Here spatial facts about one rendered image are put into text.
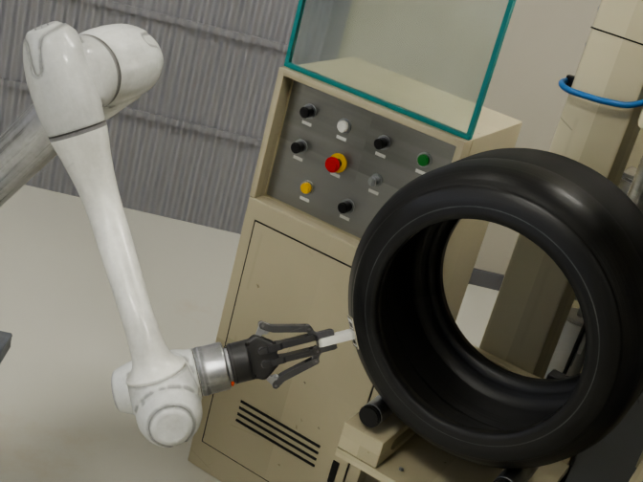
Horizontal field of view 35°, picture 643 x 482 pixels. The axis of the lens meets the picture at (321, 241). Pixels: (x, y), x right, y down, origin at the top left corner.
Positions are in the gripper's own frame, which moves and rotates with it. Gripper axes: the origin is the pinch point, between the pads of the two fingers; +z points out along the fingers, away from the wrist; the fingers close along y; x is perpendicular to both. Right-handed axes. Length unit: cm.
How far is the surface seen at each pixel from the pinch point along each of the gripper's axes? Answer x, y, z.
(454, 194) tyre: 18.4, -23.4, 22.0
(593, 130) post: 0, -27, 57
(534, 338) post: -13.6, 13.3, 42.8
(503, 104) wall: -258, -26, 136
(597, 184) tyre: 19, -20, 47
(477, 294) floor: -276, 60, 113
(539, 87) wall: -253, -30, 152
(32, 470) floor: -112, 42, -77
